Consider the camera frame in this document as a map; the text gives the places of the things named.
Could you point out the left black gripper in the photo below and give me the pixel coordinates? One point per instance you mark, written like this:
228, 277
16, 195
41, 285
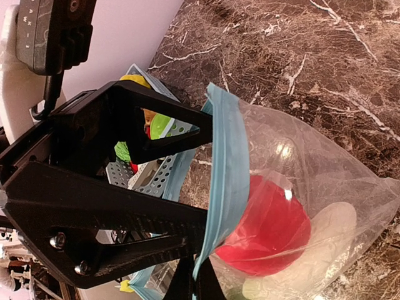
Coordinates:
28, 147

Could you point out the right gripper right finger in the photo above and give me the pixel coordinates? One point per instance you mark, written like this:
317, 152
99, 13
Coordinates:
207, 284

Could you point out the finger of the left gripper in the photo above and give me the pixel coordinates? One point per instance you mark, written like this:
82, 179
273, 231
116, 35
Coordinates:
88, 232
120, 118

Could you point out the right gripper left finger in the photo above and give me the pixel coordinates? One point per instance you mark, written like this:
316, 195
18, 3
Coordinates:
182, 284

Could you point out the large red toy apple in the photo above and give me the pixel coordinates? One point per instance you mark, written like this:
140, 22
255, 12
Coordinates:
271, 233

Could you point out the large clear zip bag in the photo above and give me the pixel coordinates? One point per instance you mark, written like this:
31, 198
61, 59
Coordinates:
250, 140

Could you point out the green toy cucumber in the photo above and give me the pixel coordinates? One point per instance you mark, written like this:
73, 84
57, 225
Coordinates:
122, 152

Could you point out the brown toy potato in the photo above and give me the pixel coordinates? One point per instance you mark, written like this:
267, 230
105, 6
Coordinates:
148, 116

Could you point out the yellow toy lemon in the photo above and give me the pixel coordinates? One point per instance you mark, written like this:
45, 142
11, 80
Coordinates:
137, 78

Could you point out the light blue plastic basket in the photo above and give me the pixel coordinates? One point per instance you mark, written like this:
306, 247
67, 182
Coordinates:
152, 176

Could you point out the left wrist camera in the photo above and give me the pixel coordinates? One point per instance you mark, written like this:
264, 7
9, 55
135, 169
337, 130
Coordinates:
40, 40

